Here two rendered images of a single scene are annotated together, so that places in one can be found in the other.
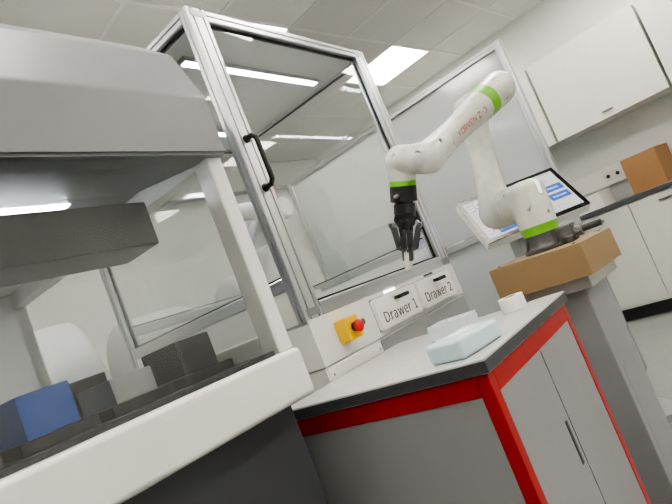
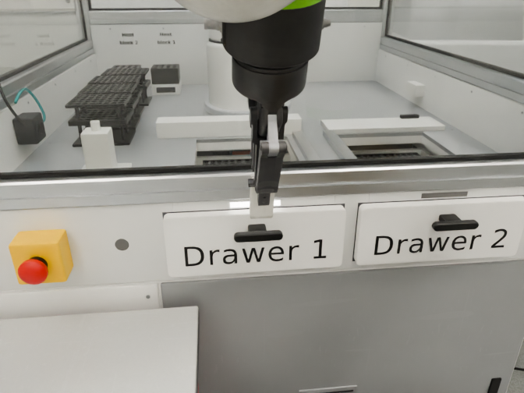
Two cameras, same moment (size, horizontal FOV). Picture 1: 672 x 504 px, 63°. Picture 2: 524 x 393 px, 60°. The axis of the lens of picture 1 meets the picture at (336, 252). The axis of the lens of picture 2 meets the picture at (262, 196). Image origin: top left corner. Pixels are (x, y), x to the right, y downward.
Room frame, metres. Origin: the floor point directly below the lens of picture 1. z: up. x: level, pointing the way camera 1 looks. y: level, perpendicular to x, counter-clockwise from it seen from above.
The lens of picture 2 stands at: (1.56, -0.61, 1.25)
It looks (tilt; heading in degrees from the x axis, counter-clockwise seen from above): 25 degrees down; 47
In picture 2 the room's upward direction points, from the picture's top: straight up
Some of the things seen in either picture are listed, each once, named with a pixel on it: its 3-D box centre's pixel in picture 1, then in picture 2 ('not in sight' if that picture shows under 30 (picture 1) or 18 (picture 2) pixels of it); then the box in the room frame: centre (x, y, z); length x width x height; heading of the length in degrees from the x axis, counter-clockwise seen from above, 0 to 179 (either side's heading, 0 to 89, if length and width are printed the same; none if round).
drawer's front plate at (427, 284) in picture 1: (435, 288); (440, 231); (2.24, -0.32, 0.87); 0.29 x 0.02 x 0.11; 144
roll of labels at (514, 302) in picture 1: (512, 303); not in sight; (1.55, -0.40, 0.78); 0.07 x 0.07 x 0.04
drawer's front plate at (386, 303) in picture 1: (397, 306); (256, 241); (1.99, -0.13, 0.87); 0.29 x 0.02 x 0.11; 144
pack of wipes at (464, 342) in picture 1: (463, 341); not in sight; (1.19, -0.18, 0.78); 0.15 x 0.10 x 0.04; 132
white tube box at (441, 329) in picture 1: (453, 325); not in sight; (1.60, -0.23, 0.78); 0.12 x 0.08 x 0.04; 52
